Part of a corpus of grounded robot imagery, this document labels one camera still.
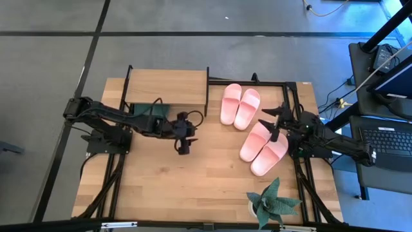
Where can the black diagonal stand beam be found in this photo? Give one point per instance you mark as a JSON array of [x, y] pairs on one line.
[[342, 116], [386, 27]]

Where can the teal rubber slide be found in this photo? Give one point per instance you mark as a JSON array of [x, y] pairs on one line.
[[141, 110], [164, 111]]

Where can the black power adapter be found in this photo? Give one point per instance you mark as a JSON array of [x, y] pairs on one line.
[[383, 56]]

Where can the grey floor object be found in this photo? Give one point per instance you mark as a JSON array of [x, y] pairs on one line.
[[9, 147]]

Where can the black front crossbeam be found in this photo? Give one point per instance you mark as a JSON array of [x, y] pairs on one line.
[[48, 227]]

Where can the yellow plug power strip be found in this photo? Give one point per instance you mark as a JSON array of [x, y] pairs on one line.
[[342, 103]]

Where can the black table frame rails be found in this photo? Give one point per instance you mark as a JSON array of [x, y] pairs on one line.
[[248, 82]]

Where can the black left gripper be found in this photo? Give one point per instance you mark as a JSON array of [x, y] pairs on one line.
[[184, 129]]

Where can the green potted plant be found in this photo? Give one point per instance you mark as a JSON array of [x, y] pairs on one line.
[[272, 201]]

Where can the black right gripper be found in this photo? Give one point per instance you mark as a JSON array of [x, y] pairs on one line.
[[293, 122]]

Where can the black side desk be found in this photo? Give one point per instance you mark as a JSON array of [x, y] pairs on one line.
[[362, 74]]

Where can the black laptop keyboard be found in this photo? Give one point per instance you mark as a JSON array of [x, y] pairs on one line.
[[389, 141]]

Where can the pink rubber slide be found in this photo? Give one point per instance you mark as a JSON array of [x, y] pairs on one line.
[[268, 156], [254, 143], [230, 103], [247, 109]]

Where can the black frame bracket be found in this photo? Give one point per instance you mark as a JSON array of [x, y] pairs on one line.
[[255, 78]]

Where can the dark desk monitor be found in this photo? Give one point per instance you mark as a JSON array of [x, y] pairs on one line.
[[396, 82]]

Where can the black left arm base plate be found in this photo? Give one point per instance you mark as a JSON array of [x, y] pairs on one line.
[[109, 141]]

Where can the wooden shelf with black frame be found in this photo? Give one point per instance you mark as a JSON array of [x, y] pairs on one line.
[[167, 87]]

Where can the silver metal bracket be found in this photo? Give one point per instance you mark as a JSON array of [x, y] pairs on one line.
[[119, 225], [299, 229]]

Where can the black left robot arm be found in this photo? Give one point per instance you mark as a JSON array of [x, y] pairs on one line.
[[96, 111]]

